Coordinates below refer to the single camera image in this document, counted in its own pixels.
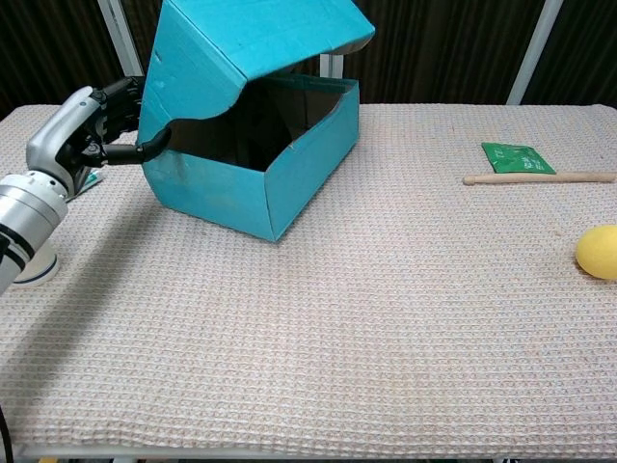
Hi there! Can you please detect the teal cardboard box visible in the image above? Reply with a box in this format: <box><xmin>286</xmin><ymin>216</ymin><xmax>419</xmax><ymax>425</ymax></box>
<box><xmin>135</xmin><ymin>0</ymin><xmax>377</xmax><ymax>243</ymax></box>

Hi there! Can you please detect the green sachet packet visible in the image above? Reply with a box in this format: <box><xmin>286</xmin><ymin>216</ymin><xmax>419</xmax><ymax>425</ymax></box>
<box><xmin>480</xmin><ymin>141</ymin><xmax>558</xmax><ymax>176</ymax></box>

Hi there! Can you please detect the beige waffle tablecloth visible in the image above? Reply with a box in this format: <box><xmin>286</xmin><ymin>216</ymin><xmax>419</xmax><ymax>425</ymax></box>
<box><xmin>0</xmin><ymin>101</ymin><xmax>617</xmax><ymax>458</ymax></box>

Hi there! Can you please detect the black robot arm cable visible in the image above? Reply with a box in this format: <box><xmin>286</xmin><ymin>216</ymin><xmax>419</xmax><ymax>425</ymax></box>
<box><xmin>0</xmin><ymin>407</ymin><xmax>14</xmax><ymax>463</ymax></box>

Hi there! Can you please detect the dark ribbed partition panel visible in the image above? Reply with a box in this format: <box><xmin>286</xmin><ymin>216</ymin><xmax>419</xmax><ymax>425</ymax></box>
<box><xmin>522</xmin><ymin>0</ymin><xmax>617</xmax><ymax>106</ymax></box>
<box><xmin>0</xmin><ymin>0</ymin><xmax>127</xmax><ymax>122</ymax></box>
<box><xmin>113</xmin><ymin>0</ymin><xmax>168</xmax><ymax>79</ymax></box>
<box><xmin>341</xmin><ymin>0</ymin><xmax>549</xmax><ymax>106</ymax></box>

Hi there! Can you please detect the grey partition frame post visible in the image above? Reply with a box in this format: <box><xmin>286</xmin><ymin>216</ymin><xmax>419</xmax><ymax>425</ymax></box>
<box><xmin>95</xmin><ymin>0</ymin><xmax>147</xmax><ymax>79</ymax></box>
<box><xmin>318</xmin><ymin>52</ymin><xmax>345</xmax><ymax>92</ymax></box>
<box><xmin>505</xmin><ymin>0</ymin><xmax>565</xmax><ymax>106</ymax></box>

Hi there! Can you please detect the yellow ball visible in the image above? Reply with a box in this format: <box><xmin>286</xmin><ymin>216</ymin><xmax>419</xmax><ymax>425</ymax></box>
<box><xmin>575</xmin><ymin>224</ymin><xmax>617</xmax><ymax>282</ymax></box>

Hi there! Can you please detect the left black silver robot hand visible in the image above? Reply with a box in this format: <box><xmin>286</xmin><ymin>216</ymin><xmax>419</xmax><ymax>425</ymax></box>
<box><xmin>25</xmin><ymin>75</ymin><xmax>173</xmax><ymax>195</ymax></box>

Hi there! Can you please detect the wooden stick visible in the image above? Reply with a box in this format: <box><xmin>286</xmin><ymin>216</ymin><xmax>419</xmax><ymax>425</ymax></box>
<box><xmin>462</xmin><ymin>171</ymin><xmax>617</xmax><ymax>187</ymax></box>

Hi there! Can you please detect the white paper cup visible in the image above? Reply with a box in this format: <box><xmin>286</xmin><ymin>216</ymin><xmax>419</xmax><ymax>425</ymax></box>
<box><xmin>10</xmin><ymin>239</ymin><xmax>62</xmax><ymax>288</ymax></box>

